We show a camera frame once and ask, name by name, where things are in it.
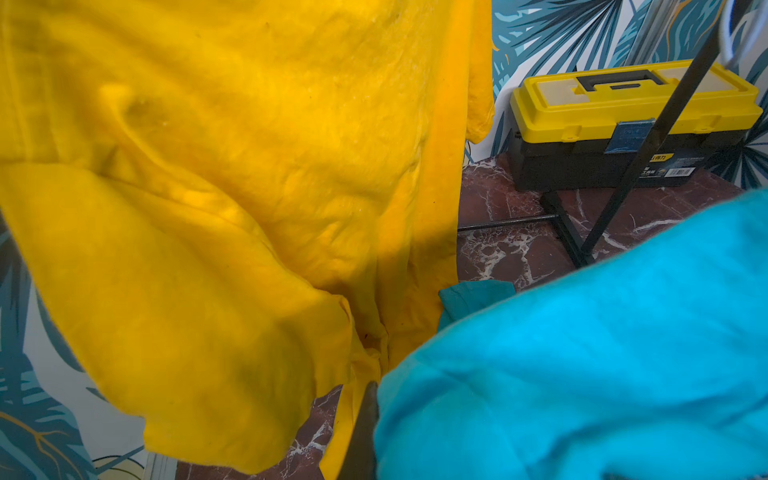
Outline black clothes rack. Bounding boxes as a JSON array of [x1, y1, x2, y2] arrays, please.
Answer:
[[464, 1, 767, 267]]

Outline yellow black toolbox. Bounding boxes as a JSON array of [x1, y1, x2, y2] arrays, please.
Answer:
[[507, 60, 764, 192]]

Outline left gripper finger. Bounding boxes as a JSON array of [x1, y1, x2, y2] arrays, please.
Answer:
[[337, 382, 379, 480]]

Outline teal blue t-shirt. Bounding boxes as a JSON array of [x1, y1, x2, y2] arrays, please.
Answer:
[[374, 190, 767, 479]]

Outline yellow t-shirt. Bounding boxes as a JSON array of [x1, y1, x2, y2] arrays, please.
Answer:
[[1, 1, 494, 479]]

